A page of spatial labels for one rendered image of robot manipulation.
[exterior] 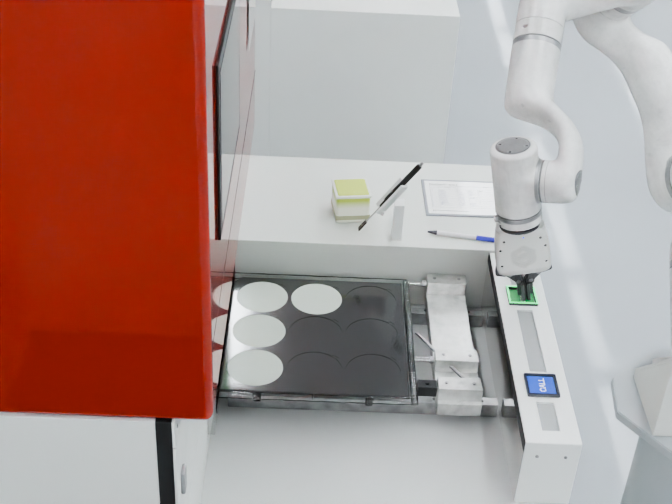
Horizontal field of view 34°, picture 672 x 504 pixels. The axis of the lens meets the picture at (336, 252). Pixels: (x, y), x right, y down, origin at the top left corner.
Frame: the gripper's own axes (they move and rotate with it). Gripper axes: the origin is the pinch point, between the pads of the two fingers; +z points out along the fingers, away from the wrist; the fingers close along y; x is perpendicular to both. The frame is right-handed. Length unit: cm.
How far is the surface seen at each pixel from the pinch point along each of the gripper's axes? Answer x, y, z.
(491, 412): -19.0, -9.6, 13.4
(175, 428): -65, -52, -34
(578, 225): 178, 37, 108
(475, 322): 8.0, -9.9, 13.2
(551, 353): -16.8, 2.3, 2.8
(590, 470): 50, 18, 104
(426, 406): -19.0, -21.4, 10.0
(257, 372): -18, -51, -2
